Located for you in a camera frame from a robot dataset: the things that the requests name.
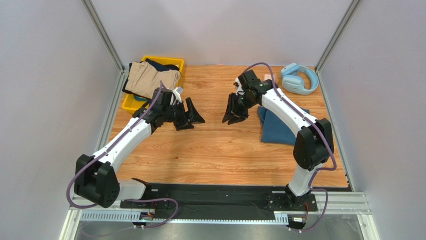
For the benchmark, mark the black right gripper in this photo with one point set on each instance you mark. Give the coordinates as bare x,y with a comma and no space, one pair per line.
238,104

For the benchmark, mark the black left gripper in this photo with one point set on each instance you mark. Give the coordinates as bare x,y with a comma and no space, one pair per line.
193,116

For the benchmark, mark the blue t-shirt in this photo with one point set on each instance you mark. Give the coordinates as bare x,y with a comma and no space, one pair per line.
273,130

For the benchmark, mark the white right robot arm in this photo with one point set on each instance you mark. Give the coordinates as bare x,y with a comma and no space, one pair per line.
314,142

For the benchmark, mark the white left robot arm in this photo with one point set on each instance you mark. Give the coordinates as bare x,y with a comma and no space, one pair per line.
96,175

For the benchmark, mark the pink power adapter cube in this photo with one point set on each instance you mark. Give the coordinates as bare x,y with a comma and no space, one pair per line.
268,77

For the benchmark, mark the black folded t-shirt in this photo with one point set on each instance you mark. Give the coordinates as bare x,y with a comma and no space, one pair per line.
166,68

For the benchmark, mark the yellow plastic bin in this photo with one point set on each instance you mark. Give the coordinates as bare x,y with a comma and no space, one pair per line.
145,76

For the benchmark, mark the beige folded t-shirt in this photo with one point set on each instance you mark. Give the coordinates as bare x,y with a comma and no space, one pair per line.
149,80

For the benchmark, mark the light blue headphones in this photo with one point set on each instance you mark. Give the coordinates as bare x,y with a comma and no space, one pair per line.
295,84

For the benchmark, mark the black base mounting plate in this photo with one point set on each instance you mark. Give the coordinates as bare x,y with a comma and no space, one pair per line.
221,202

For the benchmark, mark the aluminium left corner post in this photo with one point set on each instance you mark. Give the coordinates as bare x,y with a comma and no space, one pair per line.
98,24

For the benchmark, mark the aluminium corner post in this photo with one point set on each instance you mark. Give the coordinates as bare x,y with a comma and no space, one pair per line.
98,24
342,26

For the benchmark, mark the aluminium right corner post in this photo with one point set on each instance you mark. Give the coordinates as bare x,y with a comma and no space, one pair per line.
342,26

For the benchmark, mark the aluminium front frame rail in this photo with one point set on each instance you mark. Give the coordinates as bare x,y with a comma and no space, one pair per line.
332,203

